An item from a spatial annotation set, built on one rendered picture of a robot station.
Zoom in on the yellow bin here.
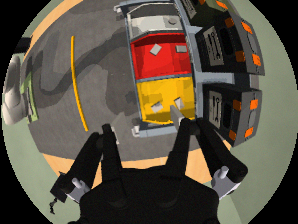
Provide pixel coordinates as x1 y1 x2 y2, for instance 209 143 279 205
136 77 195 124

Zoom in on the red open bin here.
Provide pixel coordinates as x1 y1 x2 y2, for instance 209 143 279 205
130 33 192 80

